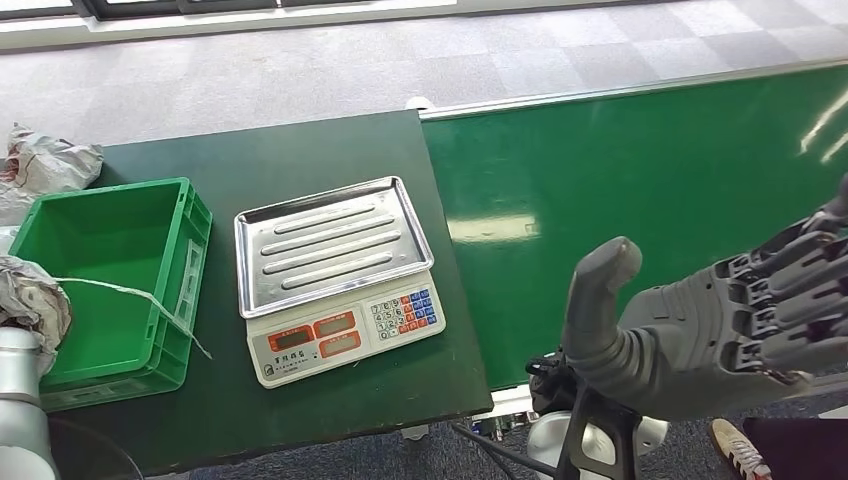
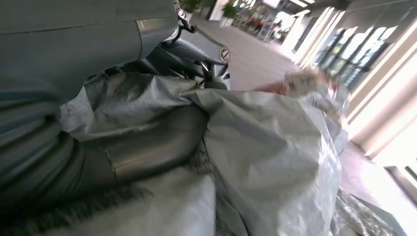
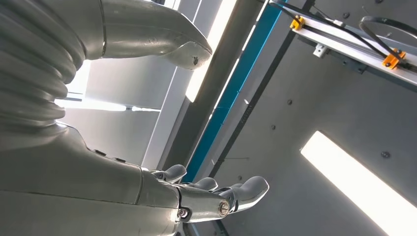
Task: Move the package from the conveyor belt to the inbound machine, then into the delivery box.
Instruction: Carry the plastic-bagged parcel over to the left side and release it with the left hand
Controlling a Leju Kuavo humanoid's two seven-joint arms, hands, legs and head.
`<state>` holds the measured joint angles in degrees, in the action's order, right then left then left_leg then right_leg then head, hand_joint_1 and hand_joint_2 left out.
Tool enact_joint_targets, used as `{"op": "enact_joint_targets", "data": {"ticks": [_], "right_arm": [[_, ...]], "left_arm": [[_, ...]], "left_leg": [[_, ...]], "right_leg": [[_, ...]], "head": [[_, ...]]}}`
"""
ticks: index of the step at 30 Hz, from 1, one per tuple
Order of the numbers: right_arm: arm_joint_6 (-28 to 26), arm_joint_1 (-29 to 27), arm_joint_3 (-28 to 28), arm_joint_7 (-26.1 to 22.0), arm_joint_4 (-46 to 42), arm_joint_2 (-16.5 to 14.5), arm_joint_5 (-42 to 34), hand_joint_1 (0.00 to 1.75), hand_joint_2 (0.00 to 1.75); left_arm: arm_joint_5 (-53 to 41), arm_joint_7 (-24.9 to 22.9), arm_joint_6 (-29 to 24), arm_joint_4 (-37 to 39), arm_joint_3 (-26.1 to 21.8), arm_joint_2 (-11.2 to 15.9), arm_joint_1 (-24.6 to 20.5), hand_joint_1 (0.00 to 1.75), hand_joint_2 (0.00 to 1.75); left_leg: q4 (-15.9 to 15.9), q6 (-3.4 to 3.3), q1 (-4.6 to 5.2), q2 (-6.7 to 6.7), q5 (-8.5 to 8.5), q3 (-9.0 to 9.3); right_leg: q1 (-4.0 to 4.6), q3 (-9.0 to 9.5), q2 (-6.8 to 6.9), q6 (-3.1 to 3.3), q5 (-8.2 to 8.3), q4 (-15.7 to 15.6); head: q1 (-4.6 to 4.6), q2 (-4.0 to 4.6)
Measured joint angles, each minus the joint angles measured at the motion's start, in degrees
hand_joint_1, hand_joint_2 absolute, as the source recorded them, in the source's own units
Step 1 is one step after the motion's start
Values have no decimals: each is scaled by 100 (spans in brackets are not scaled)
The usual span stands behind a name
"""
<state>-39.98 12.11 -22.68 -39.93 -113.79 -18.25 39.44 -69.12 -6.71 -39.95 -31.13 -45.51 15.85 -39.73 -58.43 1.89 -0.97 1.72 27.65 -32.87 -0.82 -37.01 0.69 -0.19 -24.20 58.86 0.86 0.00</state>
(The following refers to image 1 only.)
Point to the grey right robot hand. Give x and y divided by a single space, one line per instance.
689 344

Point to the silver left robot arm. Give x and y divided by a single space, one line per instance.
20 411

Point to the green conveyor belt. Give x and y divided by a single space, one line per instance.
662 166

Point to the crumpled grey mailer package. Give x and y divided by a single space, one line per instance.
6 240
53 162

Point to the person's beige shoe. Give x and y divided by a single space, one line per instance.
738 450

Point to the person's leg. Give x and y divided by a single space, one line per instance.
802 450

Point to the white table foot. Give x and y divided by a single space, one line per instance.
415 433

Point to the white electronic scale body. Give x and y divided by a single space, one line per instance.
358 348

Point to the white round cap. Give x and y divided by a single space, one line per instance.
419 104

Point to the green plastic crate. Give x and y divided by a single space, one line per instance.
99 278

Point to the aluminium conveyor rail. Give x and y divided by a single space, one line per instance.
510 401
629 87

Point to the black window frame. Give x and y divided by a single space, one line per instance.
199 6

